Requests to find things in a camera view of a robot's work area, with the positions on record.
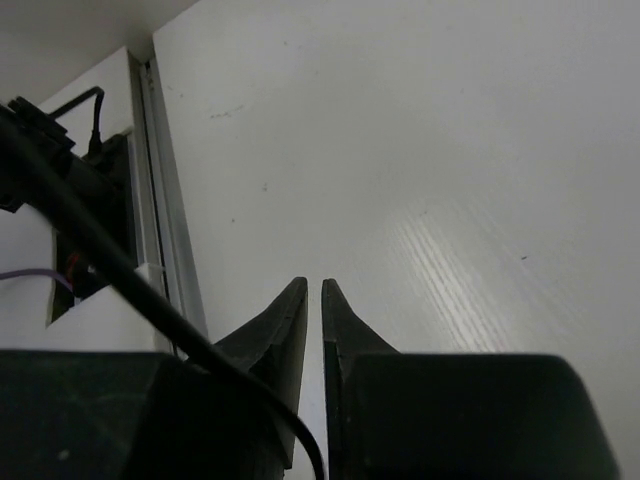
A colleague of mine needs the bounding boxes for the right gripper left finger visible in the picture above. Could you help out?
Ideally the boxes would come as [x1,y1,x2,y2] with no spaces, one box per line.
[1,277,307,479]

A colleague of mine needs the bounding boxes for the black teal headphone cable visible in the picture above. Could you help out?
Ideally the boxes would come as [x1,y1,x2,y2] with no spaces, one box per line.
[0,102,329,480]

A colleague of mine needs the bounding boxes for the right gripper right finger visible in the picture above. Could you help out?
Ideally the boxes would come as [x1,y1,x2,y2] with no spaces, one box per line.
[321,279,620,479]

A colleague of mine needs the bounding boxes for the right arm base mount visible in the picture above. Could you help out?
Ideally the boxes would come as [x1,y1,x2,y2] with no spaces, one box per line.
[1,86,138,321]

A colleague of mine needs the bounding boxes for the front aluminium rail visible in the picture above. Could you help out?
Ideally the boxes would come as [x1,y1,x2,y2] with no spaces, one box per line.
[128,58,208,336]

